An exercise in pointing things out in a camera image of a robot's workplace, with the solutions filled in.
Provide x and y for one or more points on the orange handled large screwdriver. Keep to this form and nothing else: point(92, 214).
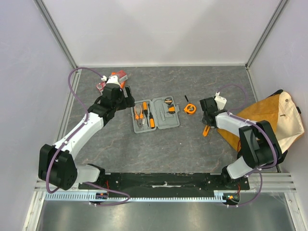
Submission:
point(152, 123)

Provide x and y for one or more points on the orange tape measure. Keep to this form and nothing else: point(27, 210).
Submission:
point(190, 108)

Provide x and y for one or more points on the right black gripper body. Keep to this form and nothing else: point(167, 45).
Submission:
point(207, 118)

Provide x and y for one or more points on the black electrical tape roll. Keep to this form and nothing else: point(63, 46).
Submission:
point(168, 100)

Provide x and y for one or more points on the orange utility knife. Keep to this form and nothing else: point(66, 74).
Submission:
point(207, 131)

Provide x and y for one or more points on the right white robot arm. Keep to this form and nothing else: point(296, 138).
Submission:
point(259, 145)

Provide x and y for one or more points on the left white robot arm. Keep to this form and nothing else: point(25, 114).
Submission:
point(57, 162)

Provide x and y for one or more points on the aluminium frame rail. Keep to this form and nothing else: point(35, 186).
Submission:
point(270, 182)

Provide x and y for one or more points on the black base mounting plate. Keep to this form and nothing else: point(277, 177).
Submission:
point(167, 185)

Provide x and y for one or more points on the tan canvas tool bag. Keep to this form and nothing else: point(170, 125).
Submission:
point(280, 111)

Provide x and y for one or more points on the grey plastic tool case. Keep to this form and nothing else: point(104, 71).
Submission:
point(162, 119)

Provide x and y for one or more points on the orange red cardboard box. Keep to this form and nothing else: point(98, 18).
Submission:
point(119, 78)

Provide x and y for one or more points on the orange handled small screwdriver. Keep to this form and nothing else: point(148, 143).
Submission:
point(145, 111)

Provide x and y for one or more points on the hex key set orange holder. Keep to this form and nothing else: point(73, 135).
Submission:
point(171, 108)

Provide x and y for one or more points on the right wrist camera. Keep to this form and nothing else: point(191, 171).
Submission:
point(213, 104)

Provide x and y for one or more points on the orange pliers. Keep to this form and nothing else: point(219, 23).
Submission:
point(139, 117)

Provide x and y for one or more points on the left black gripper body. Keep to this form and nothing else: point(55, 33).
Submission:
point(121, 103)

